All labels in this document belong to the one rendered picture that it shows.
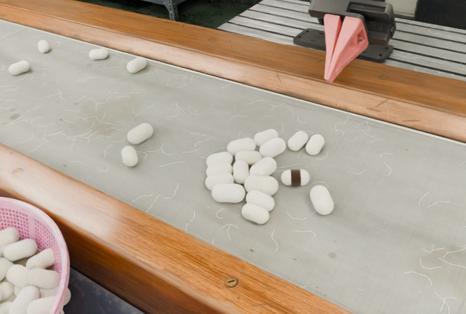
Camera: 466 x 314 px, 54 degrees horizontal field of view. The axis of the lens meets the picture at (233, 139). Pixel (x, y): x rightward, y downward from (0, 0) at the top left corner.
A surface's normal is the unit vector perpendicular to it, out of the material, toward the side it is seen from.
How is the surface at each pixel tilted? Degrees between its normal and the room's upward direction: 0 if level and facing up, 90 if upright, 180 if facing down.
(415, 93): 0
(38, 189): 0
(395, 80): 0
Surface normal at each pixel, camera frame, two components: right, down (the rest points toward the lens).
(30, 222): -0.49, 0.27
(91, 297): -0.07, -0.80
